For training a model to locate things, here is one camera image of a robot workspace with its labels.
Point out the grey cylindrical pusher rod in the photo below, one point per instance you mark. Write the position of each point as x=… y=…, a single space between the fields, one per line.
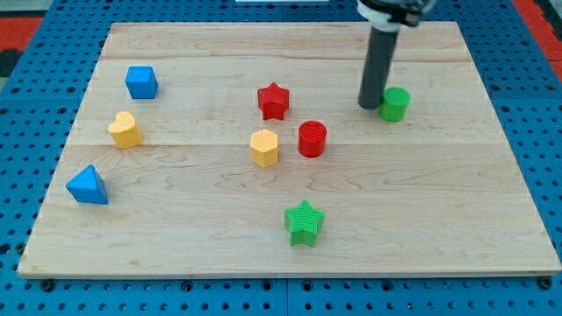
x=377 y=64

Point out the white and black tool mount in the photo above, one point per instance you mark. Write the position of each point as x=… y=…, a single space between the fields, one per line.
x=391 y=15

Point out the green cylinder block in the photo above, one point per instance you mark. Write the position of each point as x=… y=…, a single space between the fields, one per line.
x=394 y=105

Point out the red star block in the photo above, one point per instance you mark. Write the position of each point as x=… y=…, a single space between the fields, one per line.
x=273 y=101

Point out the green star block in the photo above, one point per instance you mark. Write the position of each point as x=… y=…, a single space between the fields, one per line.
x=303 y=223

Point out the red cylinder block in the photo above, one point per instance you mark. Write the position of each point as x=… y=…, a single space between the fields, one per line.
x=312 y=138

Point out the yellow hexagon block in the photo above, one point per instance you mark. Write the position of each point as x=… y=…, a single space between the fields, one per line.
x=264 y=148

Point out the light wooden board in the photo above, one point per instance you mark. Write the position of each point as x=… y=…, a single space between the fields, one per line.
x=438 y=194

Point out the blue cube block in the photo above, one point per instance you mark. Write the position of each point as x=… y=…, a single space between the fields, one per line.
x=141 y=82

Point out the yellow heart block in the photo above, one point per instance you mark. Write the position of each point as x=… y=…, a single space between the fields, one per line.
x=125 y=131

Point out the blue triangle block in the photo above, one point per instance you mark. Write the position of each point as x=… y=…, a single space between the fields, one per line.
x=88 y=187

